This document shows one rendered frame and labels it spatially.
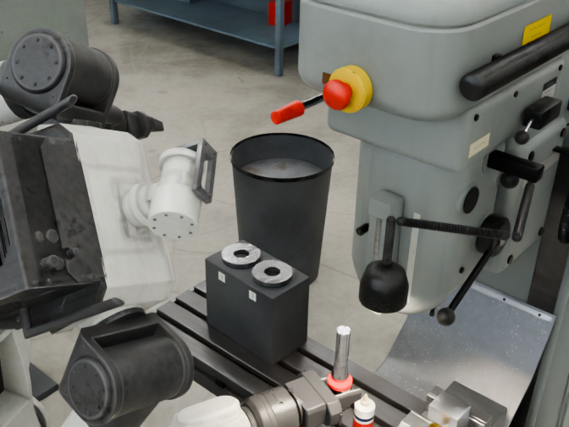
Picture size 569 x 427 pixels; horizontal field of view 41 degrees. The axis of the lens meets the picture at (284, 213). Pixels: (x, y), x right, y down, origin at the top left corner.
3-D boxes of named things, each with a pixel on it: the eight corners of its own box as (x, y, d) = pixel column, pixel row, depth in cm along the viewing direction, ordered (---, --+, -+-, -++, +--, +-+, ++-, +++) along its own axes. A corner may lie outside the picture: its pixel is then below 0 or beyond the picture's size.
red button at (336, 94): (343, 116, 96) (345, 85, 94) (318, 108, 99) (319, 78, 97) (358, 108, 98) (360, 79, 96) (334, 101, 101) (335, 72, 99)
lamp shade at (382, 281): (355, 308, 110) (357, 274, 107) (361, 280, 116) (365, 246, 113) (405, 317, 109) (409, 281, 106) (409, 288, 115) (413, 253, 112)
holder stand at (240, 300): (271, 367, 170) (272, 294, 160) (206, 323, 183) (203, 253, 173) (307, 342, 177) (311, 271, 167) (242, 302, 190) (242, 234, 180)
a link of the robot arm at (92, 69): (-8, 113, 105) (79, 88, 102) (-20, 50, 106) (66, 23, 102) (40, 122, 116) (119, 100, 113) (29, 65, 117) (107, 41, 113)
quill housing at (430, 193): (433, 341, 125) (460, 167, 109) (334, 291, 137) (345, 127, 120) (488, 290, 138) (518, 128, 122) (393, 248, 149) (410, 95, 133)
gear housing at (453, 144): (460, 180, 106) (470, 113, 101) (322, 130, 119) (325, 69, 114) (558, 112, 128) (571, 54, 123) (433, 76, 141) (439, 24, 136)
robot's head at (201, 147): (142, 197, 100) (190, 183, 97) (151, 147, 105) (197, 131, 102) (170, 222, 104) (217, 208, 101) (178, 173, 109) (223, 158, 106)
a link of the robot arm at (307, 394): (345, 398, 131) (284, 422, 126) (341, 438, 136) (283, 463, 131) (307, 355, 141) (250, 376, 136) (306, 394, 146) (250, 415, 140)
